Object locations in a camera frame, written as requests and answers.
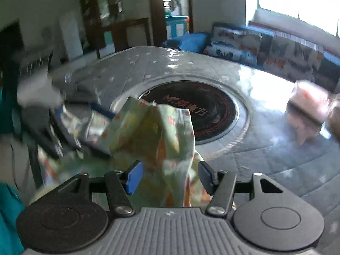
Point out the green patterned baby shirt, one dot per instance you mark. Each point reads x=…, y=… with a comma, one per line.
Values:
x=148, y=127

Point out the white panel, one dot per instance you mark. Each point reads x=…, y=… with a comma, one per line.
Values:
x=71, y=34

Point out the window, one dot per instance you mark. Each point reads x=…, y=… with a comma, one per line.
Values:
x=292, y=0

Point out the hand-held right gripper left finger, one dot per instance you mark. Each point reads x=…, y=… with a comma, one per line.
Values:
x=134, y=178

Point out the blue sofa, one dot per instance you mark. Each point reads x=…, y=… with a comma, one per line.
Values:
x=191, y=42

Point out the plastic bag with pink cloth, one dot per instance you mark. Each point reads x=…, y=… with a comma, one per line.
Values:
x=309, y=98

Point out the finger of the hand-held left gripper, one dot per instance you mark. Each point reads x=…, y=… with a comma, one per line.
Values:
x=69, y=135
x=103, y=111

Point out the white butterfly print cushion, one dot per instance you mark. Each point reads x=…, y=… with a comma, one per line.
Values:
x=233, y=45

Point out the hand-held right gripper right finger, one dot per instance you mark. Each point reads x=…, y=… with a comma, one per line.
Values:
x=205, y=178

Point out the blue cabinet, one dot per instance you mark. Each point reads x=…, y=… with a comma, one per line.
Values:
x=176, y=26

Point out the round glass turntable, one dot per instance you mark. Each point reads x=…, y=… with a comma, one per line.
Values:
x=212, y=111

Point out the dark wooden display cabinet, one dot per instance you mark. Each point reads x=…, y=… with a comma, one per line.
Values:
x=117, y=18

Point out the teal cloth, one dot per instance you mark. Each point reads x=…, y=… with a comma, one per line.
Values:
x=9, y=217

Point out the grey butterfly print cushion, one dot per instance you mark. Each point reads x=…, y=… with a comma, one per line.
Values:
x=292, y=58

